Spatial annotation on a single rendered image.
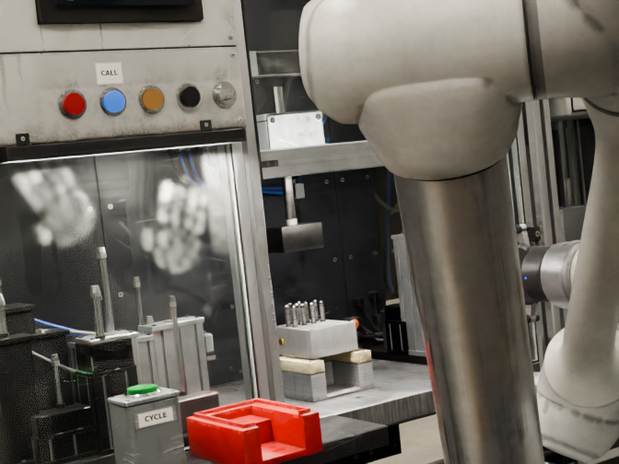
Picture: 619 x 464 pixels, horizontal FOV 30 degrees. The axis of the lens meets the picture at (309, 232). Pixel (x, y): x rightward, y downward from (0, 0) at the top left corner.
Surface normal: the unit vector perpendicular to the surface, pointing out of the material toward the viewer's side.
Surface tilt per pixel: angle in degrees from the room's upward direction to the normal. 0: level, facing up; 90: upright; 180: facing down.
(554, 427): 88
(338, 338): 90
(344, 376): 90
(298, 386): 90
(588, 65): 142
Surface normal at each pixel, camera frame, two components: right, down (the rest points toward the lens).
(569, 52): -0.07, 0.66
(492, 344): 0.26, 0.39
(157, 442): 0.56, -0.02
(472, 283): 0.00, 0.45
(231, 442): -0.82, 0.12
